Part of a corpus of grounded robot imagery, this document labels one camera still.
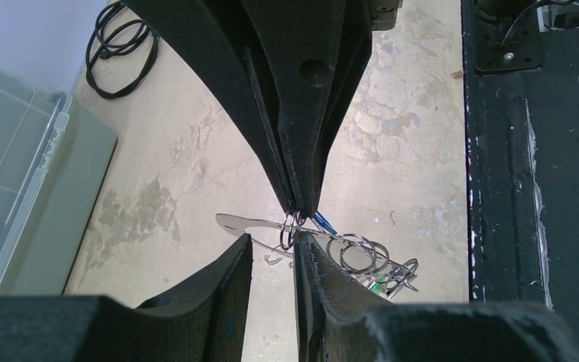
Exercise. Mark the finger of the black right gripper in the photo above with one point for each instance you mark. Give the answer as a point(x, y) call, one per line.
point(218, 41)
point(316, 51)

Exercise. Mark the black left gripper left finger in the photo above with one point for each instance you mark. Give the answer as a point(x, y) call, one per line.
point(202, 318)

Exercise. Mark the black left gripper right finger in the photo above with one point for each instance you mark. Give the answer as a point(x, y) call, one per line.
point(340, 320)

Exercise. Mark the large metal keyring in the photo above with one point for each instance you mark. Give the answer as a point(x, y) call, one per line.
point(358, 256)

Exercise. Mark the key with blue tag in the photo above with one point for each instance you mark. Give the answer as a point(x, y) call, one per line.
point(323, 224)

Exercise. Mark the key with green tag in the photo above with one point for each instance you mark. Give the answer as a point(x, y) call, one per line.
point(378, 286)

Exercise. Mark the green plastic storage box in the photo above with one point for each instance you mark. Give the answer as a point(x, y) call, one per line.
point(54, 156)

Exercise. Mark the black metal base rail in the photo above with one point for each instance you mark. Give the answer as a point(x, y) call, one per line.
point(521, 102)

